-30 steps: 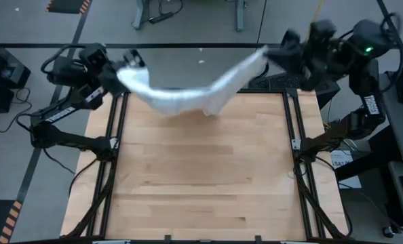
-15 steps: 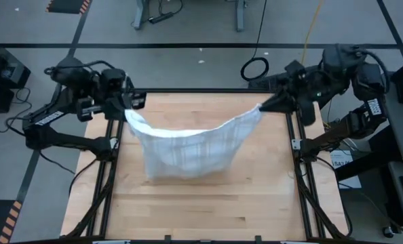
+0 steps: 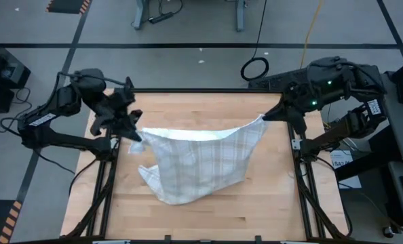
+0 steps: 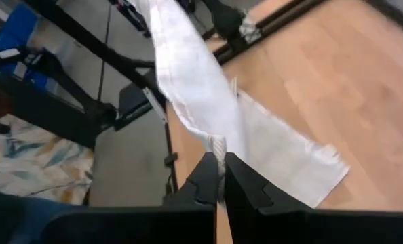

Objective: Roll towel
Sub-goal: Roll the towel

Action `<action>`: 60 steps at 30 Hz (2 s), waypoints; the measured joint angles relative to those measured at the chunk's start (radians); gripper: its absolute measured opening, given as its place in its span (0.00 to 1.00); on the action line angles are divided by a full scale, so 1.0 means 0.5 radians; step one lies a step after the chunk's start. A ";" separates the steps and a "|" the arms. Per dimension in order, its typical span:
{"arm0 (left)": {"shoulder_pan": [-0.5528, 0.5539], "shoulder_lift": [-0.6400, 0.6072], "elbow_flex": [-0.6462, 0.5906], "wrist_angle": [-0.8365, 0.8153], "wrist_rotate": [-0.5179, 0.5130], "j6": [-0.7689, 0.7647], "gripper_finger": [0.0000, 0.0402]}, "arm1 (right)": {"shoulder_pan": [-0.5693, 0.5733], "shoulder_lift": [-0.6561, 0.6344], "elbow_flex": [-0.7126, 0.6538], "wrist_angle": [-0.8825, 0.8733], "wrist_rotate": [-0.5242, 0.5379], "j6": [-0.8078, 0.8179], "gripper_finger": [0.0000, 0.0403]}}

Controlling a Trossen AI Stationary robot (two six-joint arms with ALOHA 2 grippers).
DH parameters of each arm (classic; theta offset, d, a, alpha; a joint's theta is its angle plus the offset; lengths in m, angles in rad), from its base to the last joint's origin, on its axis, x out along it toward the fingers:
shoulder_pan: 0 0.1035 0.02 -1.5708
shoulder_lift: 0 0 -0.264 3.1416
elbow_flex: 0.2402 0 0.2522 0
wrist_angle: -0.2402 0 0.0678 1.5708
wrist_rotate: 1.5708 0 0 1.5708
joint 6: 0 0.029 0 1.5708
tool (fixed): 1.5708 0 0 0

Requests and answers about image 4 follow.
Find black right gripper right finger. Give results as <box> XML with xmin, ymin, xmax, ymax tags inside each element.
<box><xmin>225</xmin><ymin>152</ymin><xmax>313</xmax><ymax>244</ymax></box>

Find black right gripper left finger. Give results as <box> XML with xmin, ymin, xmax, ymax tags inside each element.
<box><xmin>162</xmin><ymin>152</ymin><xmax>221</xmax><ymax>207</ymax></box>

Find white beige plaid towel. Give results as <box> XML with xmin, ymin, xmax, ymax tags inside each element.
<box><xmin>130</xmin><ymin>0</ymin><xmax>351</xmax><ymax>209</ymax></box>

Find blue box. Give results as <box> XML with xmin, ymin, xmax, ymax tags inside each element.
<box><xmin>0</xmin><ymin>3</ymin><xmax>58</xmax><ymax>96</ymax></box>

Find silver frame bracket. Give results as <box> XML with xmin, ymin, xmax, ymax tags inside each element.
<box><xmin>142</xmin><ymin>86</ymin><xmax>168</xmax><ymax>123</ymax></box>

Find black aluminium table frame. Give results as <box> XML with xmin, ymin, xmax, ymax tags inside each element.
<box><xmin>0</xmin><ymin>0</ymin><xmax>403</xmax><ymax>196</ymax></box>

